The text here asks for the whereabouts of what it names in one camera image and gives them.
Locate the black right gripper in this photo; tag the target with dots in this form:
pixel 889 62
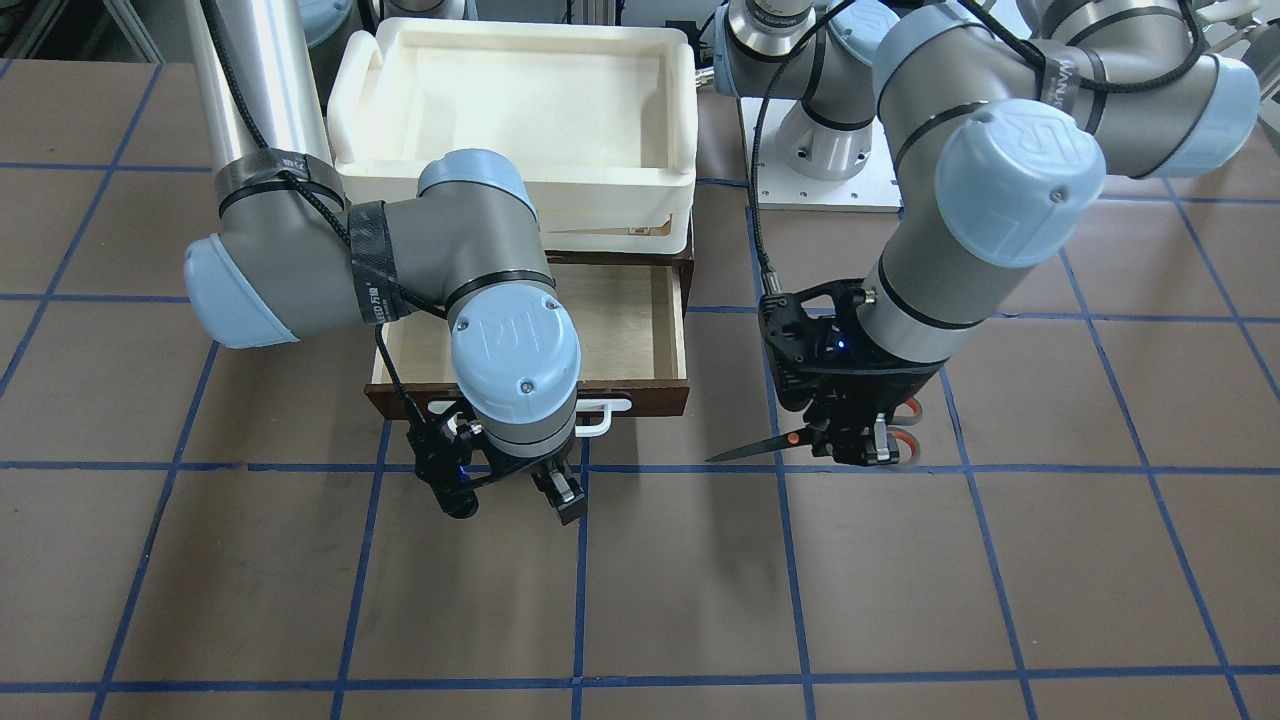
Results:
pixel 560 492

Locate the wooden drawer with white handle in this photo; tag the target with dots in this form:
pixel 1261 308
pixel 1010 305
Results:
pixel 630 320

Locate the white plastic tray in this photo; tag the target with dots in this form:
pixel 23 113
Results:
pixel 601 122

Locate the grey orange scissors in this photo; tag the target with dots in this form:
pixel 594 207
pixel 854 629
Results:
pixel 906 447

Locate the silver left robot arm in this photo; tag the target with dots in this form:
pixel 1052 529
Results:
pixel 999 144

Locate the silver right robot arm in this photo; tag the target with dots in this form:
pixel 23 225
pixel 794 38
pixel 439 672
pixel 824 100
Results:
pixel 295 258

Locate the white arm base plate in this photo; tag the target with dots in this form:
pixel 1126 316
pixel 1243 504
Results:
pixel 803 165

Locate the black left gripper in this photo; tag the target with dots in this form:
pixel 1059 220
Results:
pixel 888 383

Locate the dark wooden drawer cabinet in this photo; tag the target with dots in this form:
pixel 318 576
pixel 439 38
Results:
pixel 683 262

